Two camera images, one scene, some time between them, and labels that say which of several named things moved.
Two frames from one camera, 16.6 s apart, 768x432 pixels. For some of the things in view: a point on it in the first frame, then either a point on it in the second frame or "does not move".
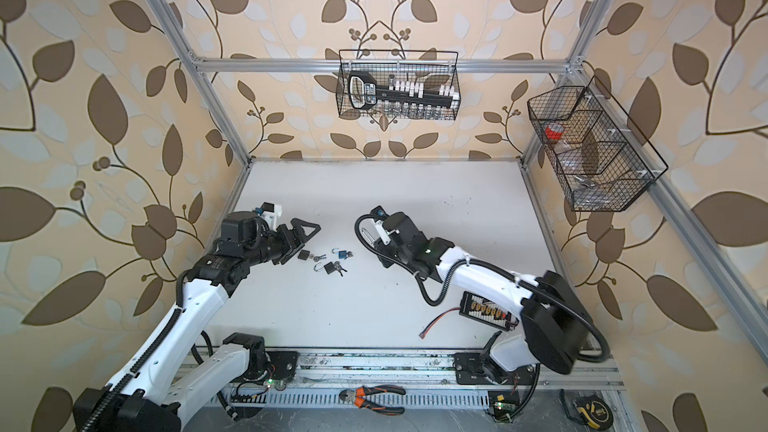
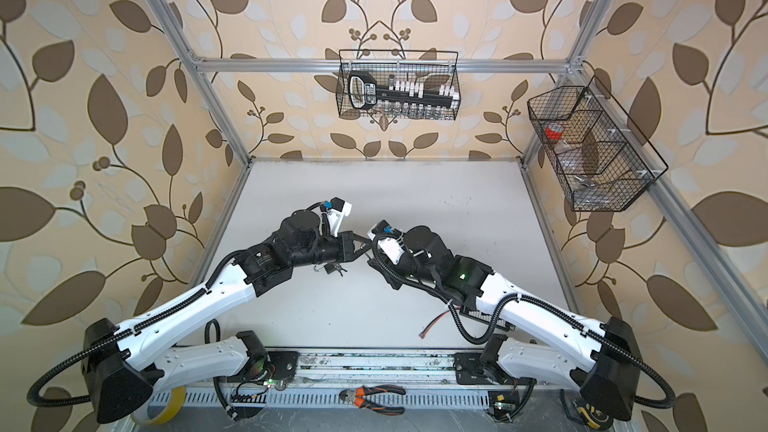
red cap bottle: x=554 y=131 does not move
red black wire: x=422 y=335 does not move
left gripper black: x=295 y=245 to x=347 y=250
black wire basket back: x=393 y=84 does not move
